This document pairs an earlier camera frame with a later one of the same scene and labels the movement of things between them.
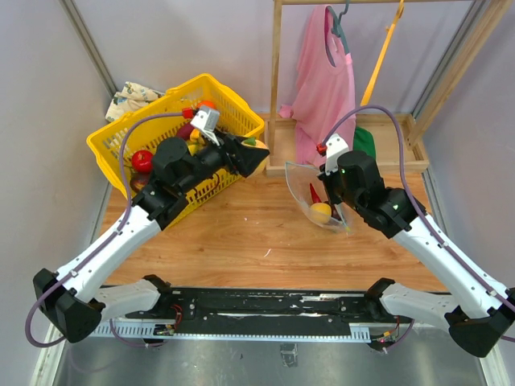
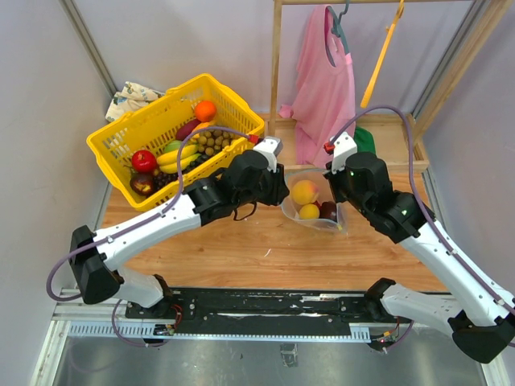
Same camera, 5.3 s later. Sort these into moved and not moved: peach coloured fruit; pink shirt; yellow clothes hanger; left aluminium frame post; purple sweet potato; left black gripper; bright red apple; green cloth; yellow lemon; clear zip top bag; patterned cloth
Moved: left black gripper; peach coloured fruit; clear zip top bag; yellow lemon
Not moved: bright red apple; patterned cloth; left aluminium frame post; pink shirt; green cloth; yellow clothes hanger; purple sweet potato
